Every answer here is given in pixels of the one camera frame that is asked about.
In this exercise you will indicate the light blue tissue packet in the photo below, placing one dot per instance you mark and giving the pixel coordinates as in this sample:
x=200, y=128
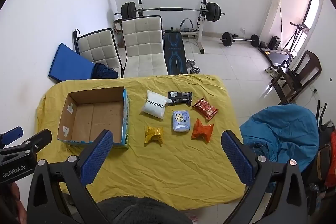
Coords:
x=181, y=121

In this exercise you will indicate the person's left forearm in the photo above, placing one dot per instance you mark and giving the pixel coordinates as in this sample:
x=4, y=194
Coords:
x=11, y=205

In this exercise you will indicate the blue bean bag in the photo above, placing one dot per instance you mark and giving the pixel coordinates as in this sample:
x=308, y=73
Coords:
x=286, y=132

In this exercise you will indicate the red patterned snack packet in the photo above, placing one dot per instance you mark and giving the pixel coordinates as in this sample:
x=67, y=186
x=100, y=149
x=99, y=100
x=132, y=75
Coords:
x=205, y=108

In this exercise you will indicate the white padded chair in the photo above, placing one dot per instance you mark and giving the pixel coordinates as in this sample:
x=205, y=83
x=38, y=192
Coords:
x=143, y=43
x=101, y=49

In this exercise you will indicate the brown cardboard box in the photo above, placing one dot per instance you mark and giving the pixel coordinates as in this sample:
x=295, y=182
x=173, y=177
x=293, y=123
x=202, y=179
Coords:
x=118, y=31

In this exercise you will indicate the yellow tablecloth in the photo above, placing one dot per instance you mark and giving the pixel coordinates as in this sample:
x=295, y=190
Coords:
x=170, y=169

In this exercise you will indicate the dark wooden chair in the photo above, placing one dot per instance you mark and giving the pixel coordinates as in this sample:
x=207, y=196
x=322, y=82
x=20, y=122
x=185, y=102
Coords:
x=309, y=66

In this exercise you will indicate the yellow snack packet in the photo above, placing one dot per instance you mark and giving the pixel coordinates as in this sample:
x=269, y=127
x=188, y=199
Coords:
x=153, y=135

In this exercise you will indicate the chrome dumbbell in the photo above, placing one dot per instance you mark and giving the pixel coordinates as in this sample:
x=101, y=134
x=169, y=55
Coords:
x=193, y=66

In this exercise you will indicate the dark fleece garment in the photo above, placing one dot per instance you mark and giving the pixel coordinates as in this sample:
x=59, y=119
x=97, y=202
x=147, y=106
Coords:
x=141, y=211

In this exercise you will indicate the red bag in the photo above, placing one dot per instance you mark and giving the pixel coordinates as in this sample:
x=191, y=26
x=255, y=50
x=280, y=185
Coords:
x=332, y=161

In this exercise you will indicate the black treadmill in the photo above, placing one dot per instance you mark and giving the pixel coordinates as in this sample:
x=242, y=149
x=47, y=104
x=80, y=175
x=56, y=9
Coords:
x=279, y=56

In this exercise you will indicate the black snack packet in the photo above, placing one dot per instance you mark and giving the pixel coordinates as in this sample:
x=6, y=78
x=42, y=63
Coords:
x=181, y=98

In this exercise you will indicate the dark blue net cloth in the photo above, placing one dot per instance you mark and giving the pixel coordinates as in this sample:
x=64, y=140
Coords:
x=106, y=71

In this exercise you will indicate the white shoes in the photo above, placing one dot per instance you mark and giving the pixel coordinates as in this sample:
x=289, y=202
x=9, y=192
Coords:
x=271, y=71

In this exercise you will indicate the black and blue weight bench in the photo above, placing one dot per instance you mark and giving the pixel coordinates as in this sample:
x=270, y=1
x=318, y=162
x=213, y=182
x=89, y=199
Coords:
x=174, y=53

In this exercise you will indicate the orange snack packet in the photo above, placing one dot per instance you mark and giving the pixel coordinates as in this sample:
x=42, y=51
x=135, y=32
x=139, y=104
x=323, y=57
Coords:
x=202, y=130

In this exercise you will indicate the short barbell with black plates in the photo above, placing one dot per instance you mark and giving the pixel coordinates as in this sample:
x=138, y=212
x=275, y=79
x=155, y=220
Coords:
x=227, y=39

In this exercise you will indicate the black box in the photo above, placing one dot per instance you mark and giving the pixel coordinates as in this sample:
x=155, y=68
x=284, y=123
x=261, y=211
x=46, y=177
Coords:
x=275, y=43

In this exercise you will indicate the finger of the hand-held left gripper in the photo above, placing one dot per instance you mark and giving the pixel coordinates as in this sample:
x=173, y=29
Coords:
x=36, y=138
x=11, y=133

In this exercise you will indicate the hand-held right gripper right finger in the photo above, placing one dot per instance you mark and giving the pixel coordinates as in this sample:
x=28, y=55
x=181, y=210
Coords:
x=237, y=161

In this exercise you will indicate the white soft packet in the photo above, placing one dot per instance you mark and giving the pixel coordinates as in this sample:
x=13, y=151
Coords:
x=155, y=104

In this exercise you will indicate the blue folding mat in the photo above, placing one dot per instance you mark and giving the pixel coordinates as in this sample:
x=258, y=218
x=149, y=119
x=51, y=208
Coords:
x=69, y=62

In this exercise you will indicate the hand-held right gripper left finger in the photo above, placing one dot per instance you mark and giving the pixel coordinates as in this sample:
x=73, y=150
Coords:
x=97, y=158

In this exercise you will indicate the white barbell rack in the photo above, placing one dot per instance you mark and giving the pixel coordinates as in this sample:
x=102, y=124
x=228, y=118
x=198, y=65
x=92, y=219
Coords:
x=200, y=29

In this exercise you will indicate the long barbell with black plates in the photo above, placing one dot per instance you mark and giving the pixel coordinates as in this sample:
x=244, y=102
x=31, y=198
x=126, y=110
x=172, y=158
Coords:
x=213, y=12

